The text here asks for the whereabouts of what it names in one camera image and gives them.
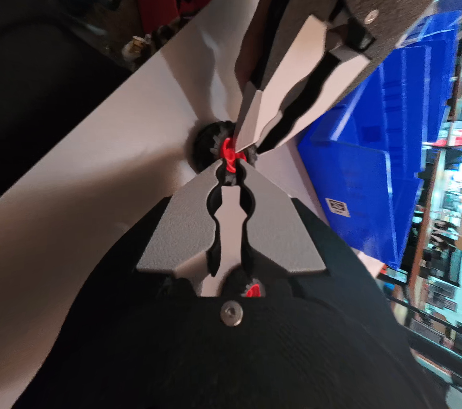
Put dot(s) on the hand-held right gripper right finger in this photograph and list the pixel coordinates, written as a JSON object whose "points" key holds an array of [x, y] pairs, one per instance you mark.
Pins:
{"points": [[285, 235]]}

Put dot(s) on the person's left hand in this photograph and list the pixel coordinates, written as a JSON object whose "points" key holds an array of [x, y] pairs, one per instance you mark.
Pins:
{"points": [[256, 37]]}

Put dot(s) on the person's dark clothing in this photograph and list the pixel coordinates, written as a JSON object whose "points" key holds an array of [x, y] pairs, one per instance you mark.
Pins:
{"points": [[43, 73]]}

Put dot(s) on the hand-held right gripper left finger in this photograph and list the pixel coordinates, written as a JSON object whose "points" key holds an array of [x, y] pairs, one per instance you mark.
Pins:
{"points": [[180, 232]]}

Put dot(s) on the white desk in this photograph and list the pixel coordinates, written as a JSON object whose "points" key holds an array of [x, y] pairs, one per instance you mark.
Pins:
{"points": [[108, 163]]}

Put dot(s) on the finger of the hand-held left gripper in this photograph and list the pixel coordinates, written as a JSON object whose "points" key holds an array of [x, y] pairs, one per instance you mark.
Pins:
{"points": [[343, 74], [285, 69]]}

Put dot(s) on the white paper sheet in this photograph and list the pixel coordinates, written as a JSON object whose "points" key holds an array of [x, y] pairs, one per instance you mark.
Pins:
{"points": [[371, 264]]}

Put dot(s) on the black toy wheel red hub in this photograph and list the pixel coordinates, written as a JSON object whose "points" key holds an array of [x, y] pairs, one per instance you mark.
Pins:
{"points": [[253, 290], [207, 149]]}

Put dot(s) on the blue plastic bin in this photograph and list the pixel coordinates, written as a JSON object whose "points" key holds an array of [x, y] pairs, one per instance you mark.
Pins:
{"points": [[408, 73], [361, 181]]}

